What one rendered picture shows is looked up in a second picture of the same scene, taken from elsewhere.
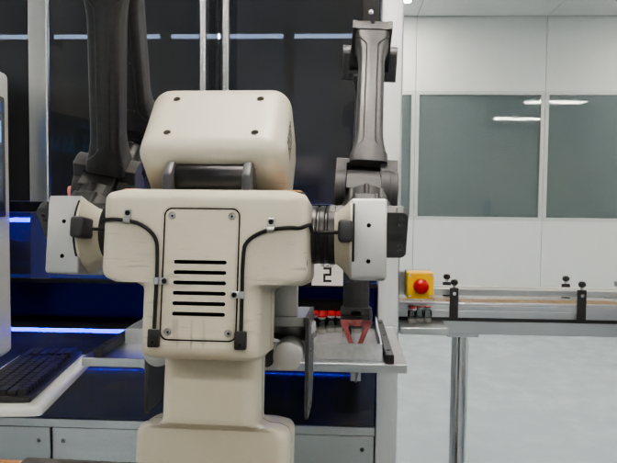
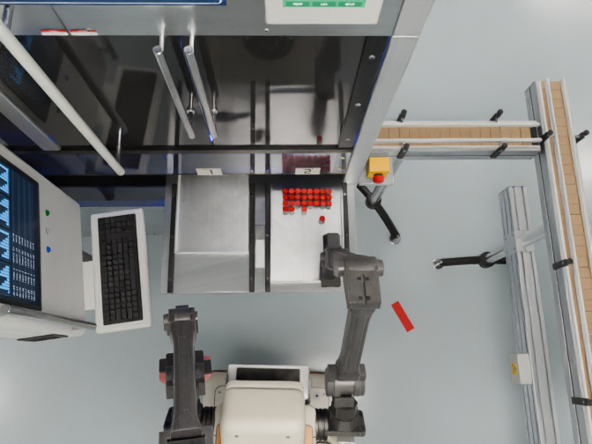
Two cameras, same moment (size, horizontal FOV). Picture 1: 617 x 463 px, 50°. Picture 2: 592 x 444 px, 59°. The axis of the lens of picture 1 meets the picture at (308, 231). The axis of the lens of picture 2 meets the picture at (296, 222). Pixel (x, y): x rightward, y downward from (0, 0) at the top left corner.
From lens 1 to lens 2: 1.89 m
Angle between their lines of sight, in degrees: 72
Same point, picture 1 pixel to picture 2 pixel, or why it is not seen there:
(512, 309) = (446, 152)
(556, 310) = (478, 152)
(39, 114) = (15, 114)
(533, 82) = not seen: outside the picture
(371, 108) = (354, 357)
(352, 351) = not seen: hidden behind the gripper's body
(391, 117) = (376, 115)
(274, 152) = not seen: outside the picture
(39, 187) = (46, 145)
